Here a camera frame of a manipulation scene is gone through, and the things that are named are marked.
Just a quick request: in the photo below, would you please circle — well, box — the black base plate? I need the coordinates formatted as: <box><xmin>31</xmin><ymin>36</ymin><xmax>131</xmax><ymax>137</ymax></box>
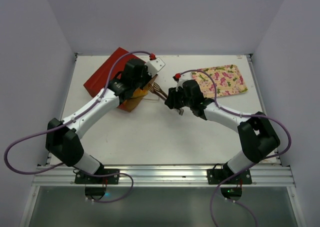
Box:
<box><xmin>206</xmin><ymin>163</ymin><xmax>253</xmax><ymax>185</ymax></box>
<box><xmin>73</xmin><ymin>168</ymin><xmax>120</xmax><ymax>185</ymax></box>

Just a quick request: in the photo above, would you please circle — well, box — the floral rectangular tray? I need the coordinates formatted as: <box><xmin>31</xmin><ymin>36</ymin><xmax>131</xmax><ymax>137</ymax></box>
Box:
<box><xmin>191</xmin><ymin>64</ymin><xmax>248</xmax><ymax>99</ymax></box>

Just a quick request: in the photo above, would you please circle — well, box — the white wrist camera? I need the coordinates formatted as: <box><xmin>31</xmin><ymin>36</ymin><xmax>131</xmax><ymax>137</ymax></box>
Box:
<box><xmin>172</xmin><ymin>73</ymin><xmax>186</xmax><ymax>92</ymax></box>
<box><xmin>145</xmin><ymin>57</ymin><xmax>166</xmax><ymax>76</ymax></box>

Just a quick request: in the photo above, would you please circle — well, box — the fake croissant bread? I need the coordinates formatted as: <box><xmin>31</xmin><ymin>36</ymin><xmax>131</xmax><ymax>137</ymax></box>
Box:
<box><xmin>131</xmin><ymin>86</ymin><xmax>149</xmax><ymax>99</ymax></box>

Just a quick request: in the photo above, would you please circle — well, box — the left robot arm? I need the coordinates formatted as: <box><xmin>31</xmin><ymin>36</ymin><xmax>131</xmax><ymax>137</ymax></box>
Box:
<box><xmin>45</xmin><ymin>58</ymin><xmax>165</xmax><ymax>184</ymax></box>

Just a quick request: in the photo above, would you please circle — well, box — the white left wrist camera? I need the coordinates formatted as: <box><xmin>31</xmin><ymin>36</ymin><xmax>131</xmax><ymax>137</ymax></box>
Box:
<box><xmin>145</xmin><ymin>57</ymin><xmax>166</xmax><ymax>76</ymax></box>

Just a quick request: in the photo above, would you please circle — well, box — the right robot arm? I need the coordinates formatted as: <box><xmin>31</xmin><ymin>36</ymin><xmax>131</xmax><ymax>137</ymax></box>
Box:
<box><xmin>164</xmin><ymin>80</ymin><xmax>281</xmax><ymax>184</ymax></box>

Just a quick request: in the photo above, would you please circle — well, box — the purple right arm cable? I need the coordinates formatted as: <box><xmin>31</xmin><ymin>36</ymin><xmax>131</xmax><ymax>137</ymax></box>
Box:
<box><xmin>181</xmin><ymin>68</ymin><xmax>292</xmax><ymax>227</ymax></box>

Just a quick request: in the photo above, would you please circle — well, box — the aluminium frame rail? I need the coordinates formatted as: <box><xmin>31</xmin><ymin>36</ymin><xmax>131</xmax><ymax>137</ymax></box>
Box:
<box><xmin>32</xmin><ymin>163</ymin><xmax>295</xmax><ymax>187</ymax></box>

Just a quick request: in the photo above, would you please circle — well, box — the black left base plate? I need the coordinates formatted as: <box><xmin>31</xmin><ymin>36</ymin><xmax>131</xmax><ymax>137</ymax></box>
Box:
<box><xmin>73</xmin><ymin>168</ymin><xmax>120</xmax><ymax>185</ymax></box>

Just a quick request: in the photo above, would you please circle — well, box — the red paper bag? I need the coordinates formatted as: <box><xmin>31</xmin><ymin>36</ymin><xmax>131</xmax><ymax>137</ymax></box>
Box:
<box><xmin>83</xmin><ymin>47</ymin><xmax>146</xmax><ymax>112</ymax></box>

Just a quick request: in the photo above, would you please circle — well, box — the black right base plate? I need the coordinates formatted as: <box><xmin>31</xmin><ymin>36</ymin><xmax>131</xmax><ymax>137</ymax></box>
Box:
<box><xmin>206</xmin><ymin>163</ymin><xmax>253</xmax><ymax>185</ymax></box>

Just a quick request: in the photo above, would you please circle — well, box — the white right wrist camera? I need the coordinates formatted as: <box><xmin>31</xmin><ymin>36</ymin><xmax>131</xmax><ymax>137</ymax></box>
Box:
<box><xmin>172</xmin><ymin>73</ymin><xmax>186</xmax><ymax>92</ymax></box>

